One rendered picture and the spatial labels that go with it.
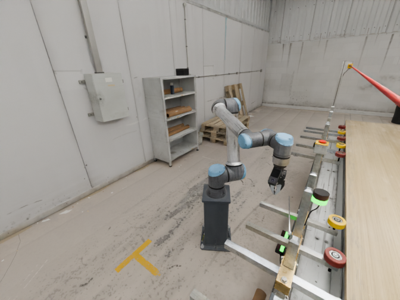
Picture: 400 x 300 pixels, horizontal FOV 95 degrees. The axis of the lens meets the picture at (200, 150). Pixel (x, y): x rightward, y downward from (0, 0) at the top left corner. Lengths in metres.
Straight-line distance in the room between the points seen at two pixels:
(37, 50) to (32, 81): 0.33
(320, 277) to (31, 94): 2.96
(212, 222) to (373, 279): 1.18
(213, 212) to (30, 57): 2.45
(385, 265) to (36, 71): 3.11
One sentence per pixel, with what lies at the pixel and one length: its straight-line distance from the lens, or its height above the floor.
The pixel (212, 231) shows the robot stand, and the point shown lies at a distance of 1.97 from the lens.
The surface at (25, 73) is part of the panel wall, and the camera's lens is 2.75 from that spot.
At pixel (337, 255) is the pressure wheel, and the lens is 1.11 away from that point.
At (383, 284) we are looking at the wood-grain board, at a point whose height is 0.90.
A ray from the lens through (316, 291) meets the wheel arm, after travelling 0.90.
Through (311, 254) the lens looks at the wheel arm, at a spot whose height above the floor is 0.86.
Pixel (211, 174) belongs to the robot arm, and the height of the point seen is 0.84.
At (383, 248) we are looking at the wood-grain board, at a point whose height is 0.90.
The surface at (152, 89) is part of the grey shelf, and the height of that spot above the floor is 1.38.
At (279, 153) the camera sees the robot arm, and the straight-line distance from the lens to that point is 1.08.
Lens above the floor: 1.68
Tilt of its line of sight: 24 degrees down
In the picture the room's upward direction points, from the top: 2 degrees counter-clockwise
